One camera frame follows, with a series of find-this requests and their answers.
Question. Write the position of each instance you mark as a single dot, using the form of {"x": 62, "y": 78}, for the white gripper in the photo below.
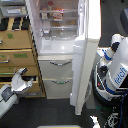
{"x": 18, "y": 85}

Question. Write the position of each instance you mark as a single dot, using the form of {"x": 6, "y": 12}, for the white fridge door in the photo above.
{"x": 84, "y": 50}

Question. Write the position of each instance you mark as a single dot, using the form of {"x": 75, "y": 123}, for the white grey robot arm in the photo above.
{"x": 9, "y": 92}

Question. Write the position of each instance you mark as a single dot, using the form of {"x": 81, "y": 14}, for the wooden drawer cabinet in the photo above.
{"x": 17, "y": 51}

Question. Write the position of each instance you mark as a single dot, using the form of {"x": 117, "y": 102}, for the white refrigerator body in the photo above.
{"x": 53, "y": 44}

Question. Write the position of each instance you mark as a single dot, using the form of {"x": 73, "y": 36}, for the grey box on cabinet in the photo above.
{"x": 13, "y": 11}

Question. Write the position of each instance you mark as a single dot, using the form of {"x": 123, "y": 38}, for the food items on shelf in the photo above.
{"x": 59, "y": 12}

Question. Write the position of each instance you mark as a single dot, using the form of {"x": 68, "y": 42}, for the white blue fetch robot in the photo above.
{"x": 111, "y": 72}

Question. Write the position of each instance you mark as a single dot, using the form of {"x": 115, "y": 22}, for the lower fridge drawer handle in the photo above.
{"x": 60, "y": 81}

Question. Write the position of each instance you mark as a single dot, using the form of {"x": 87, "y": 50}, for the fridge drawer handle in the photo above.
{"x": 59, "y": 64}
{"x": 60, "y": 81}

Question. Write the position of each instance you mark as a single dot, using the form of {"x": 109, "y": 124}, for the upper fridge drawer handle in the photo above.
{"x": 59, "y": 64}

